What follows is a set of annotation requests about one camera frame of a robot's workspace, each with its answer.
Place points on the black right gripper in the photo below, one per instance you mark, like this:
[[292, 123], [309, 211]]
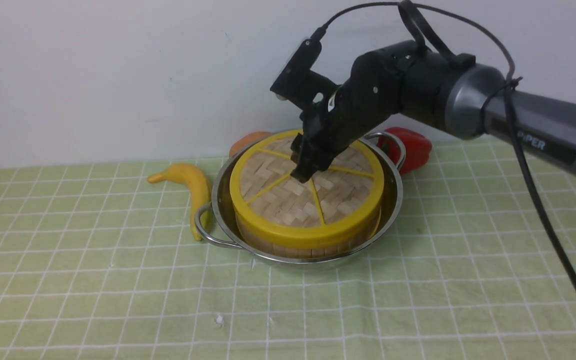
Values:
[[349, 113]]

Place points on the yellow woven bamboo steamer lid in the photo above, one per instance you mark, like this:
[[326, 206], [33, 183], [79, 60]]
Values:
[[261, 187]]

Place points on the yellow rimmed bamboo steamer basket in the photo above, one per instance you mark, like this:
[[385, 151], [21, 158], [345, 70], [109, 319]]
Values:
[[319, 240]]

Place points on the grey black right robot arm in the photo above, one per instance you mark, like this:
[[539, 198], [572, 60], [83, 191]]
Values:
[[465, 100]]

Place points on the stainless steel pot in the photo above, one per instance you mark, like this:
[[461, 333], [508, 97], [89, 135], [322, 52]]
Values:
[[216, 221]]

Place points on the orange fruit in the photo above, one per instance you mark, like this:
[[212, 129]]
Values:
[[247, 140]]

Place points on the red bell pepper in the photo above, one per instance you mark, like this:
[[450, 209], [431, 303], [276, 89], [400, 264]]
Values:
[[418, 148]]

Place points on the yellow banana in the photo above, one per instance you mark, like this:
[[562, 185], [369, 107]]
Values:
[[197, 183]]

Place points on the green checked tablecloth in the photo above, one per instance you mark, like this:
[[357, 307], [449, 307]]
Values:
[[97, 264]]

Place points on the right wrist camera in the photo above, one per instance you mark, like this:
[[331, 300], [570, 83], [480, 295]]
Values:
[[297, 83]]

